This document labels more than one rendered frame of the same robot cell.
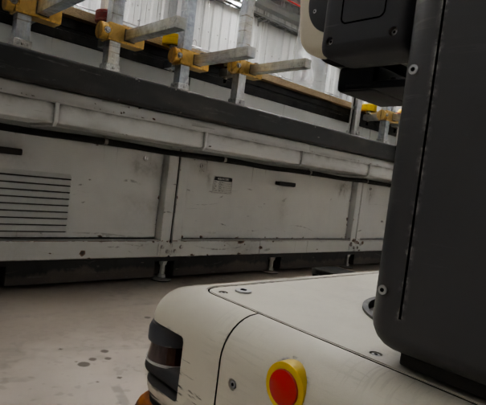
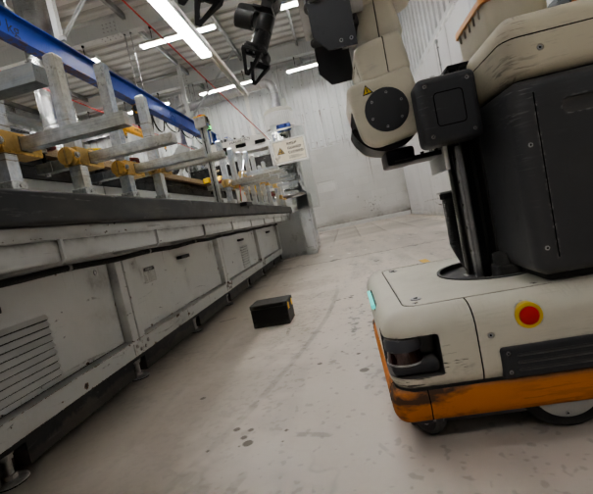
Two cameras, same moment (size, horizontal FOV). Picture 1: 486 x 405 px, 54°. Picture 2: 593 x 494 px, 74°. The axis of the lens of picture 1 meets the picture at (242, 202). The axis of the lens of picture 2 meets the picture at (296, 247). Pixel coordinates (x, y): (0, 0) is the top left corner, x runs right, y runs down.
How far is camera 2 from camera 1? 0.74 m
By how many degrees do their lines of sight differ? 39
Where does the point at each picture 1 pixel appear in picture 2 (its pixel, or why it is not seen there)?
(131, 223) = (105, 338)
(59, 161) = (30, 305)
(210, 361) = (468, 333)
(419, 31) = (526, 126)
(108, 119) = (97, 241)
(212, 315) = (447, 311)
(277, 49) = not seen: hidden behind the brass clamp
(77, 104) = (74, 235)
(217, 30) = not seen: outside the picture
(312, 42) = (375, 138)
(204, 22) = not seen: outside the picture
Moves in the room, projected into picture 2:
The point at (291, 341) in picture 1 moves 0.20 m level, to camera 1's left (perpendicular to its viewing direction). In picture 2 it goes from (507, 296) to (459, 329)
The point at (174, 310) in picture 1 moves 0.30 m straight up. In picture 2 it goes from (417, 323) to (388, 176)
